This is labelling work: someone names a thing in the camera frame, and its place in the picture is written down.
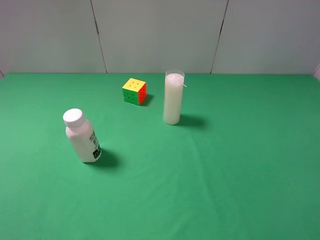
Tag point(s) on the white milk bottle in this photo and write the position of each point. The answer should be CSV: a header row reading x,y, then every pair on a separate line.
x,y
82,136

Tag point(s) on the colourful puzzle cube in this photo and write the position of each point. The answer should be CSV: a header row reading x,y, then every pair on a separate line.
x,y
134,91

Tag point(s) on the tall white glass candle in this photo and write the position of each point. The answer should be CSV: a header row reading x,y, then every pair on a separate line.
x,y
173,94

